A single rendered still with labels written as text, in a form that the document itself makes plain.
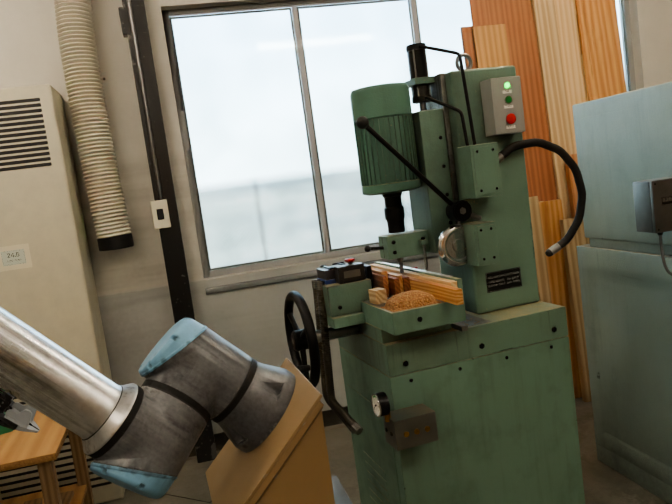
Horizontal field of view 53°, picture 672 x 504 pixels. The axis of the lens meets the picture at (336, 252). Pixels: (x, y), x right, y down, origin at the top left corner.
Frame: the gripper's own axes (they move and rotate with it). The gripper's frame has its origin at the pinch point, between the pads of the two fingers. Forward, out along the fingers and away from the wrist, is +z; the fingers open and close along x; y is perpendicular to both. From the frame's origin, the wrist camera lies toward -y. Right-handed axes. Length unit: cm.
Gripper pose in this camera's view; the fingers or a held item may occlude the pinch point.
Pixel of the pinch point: (32, 430)
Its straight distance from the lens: 194.2
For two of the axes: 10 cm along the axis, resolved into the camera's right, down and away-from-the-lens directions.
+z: 7.8, 5.9, 1.9
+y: 6.2, -7.7, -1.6
